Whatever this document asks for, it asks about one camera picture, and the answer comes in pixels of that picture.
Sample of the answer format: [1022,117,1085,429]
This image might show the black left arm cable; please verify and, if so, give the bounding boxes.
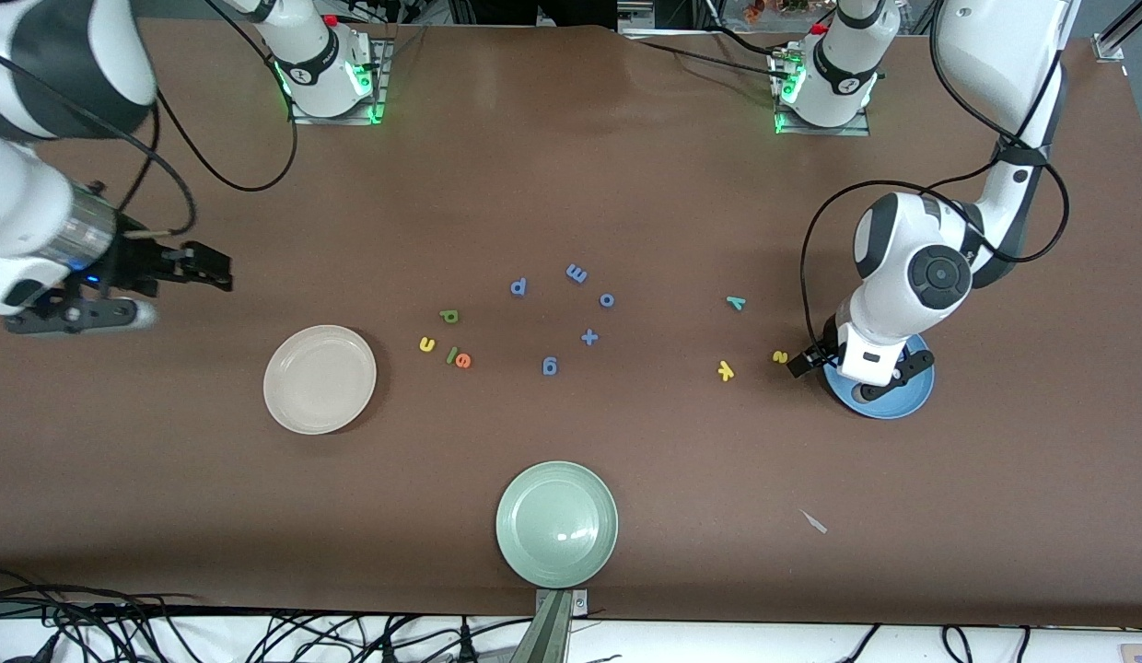
[799,0,1072,355]

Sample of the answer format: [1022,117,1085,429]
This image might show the blue round plate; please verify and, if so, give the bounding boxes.
[815,331,936,420]

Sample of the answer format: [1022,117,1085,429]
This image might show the green round plate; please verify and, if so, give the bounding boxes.
[495,460,620,589]

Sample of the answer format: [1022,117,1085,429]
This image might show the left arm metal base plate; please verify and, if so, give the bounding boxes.
[772,46,871,137]

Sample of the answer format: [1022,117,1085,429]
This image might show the tangled black floor cables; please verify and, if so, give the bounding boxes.
[0,566,535,663]

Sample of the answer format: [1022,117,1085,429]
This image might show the short aluminium frame profile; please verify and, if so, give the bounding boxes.
[1091,0,1142,64]

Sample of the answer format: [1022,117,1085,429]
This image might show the orange background object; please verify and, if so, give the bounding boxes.
[741,0,811,24]

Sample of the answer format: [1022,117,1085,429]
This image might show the black base power cable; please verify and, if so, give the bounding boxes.
[622,32,784,82]

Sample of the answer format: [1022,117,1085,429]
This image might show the grey metal camera post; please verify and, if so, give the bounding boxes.
[511,589,590,663]

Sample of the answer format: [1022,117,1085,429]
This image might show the beige round plate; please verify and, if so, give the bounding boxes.
[262,324,378,436]

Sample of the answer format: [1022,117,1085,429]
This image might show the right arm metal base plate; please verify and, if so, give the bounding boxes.
[288,37,394,126]

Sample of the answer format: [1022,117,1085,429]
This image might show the brown table cover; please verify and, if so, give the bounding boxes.
[0,17,1142,629]

